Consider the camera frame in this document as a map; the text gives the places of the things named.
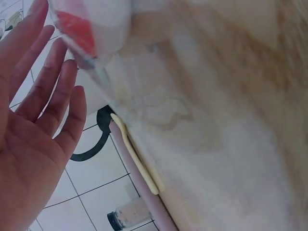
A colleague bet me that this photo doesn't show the person's left hand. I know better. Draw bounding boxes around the person's left hand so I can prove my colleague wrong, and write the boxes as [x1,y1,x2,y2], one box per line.
[0,0,87,231]

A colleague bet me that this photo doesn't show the clear packet with red label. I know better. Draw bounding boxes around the clear packet with red label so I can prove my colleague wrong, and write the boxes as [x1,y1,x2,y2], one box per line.
[47,0,132,110]

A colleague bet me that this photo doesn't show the pink rod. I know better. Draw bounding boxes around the pink rod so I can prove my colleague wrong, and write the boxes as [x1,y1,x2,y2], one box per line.
[109,121,179,231]

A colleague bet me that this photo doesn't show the glass jar with black lid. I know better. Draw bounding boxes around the glass jar with black lid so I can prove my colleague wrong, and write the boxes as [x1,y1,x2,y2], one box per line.
[107,201,154,231]

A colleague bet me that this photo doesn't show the cream strip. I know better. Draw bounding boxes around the cream strip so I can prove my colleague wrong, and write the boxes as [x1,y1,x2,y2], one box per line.
[110,113,166,195]

